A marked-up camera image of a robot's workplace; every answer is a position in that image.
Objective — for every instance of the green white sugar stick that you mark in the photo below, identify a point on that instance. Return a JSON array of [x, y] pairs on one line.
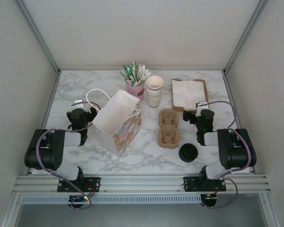
[[133, 68], [128, 71], [124, 75]]

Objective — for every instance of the white paper napkin stack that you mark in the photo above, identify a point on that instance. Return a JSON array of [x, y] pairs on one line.
[[189, 92]]

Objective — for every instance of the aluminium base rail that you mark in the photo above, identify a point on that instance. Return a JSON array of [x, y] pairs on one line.
[[142, 183]]

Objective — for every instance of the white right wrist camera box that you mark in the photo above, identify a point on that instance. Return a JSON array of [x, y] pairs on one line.
[[201, 104]]

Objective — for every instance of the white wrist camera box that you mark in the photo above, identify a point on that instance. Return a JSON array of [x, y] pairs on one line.
[[201, 104], [77, 103]]

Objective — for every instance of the aluminium table side rail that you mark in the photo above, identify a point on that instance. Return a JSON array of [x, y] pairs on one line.
[[230, 94], [56, 82]]

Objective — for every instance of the brown cardboard napkin tray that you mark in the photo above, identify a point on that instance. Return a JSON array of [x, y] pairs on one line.
[[178, 109]]

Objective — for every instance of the black cup lid stack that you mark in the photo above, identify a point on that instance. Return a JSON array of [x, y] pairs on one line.
[[189, 161]]

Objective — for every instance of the aluminium frame post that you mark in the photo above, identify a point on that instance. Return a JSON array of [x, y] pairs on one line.
[[39, 35], [245, 35]]

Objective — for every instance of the small circuit board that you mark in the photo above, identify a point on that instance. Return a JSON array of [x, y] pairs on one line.
[[210, 197], [81, 198]]

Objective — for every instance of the pink paper cup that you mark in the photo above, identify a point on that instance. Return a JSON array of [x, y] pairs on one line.
[[135, 91]]

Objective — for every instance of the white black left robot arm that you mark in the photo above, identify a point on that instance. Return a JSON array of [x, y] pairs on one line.
[[45, 151]]

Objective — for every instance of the cartoon animal paper gift bag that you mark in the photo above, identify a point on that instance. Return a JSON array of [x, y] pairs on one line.
[[113, 113]]

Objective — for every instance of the brown pulp cup carrier stack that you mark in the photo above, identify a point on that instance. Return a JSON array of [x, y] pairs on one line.
[[168, 139]]

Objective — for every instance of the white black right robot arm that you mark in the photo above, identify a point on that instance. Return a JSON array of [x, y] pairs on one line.
[[236, 151]]

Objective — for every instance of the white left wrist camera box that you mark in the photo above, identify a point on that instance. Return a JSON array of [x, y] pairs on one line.
[[77, 103]]

